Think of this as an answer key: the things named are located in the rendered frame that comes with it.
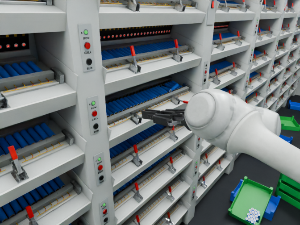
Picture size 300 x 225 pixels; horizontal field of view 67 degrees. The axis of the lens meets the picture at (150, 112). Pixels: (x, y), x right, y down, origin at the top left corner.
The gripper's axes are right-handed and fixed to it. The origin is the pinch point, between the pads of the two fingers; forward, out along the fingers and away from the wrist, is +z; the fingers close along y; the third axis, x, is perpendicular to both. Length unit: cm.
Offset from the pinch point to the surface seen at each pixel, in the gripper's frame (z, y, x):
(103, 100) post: 3.5, -16.8, 9.7
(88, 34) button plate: -0.4, -19.8, 28.9
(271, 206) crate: -15, 99, -104
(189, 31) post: 8, 45, 28
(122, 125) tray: 9.3, -6.5, -3.1
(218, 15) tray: -1, 59, 33
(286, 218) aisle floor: -25, 95, -106
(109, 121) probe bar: 10.8, -10.9, 0.1
